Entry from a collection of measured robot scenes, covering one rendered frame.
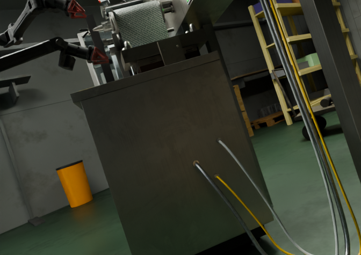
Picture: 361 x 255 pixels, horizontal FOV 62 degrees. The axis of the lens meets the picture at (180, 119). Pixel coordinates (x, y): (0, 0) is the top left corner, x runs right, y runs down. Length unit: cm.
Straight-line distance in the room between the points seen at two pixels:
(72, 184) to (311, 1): 381
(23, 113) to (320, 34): 432
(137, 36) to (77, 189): 305
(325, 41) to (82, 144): 431
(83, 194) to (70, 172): 34
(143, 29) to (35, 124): 343
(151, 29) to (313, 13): 88
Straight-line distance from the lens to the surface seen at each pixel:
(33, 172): 477
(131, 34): 162
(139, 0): 203
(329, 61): 101
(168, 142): 129
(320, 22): 101
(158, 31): 164
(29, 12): 182
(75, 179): 434
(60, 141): 487
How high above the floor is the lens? 66
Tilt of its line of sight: level
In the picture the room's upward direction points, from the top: 18 degrees counter-clockwise
